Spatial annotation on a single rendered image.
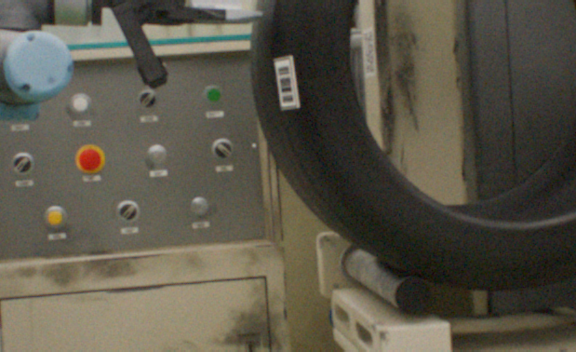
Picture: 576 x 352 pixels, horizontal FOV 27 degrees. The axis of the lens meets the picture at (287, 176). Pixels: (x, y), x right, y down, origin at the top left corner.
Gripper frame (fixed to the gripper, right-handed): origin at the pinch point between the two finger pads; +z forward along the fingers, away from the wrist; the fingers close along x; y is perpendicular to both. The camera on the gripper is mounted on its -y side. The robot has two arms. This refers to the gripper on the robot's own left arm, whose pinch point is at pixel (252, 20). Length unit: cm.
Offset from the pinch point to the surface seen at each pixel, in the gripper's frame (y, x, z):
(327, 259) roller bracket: -33.1, 25.5, 14.9
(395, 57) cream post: -2.4, 28.2, 24.9
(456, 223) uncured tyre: -24.1, -13.0, 23.7
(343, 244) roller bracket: -30.8, 25.5, 17.4
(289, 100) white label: -10.1, -11.2, 3.5
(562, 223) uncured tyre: -23.8, -13.1, 36.8
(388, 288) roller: -33.1, -4.8, 17.6
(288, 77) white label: -7.5, -11.5, 3.2
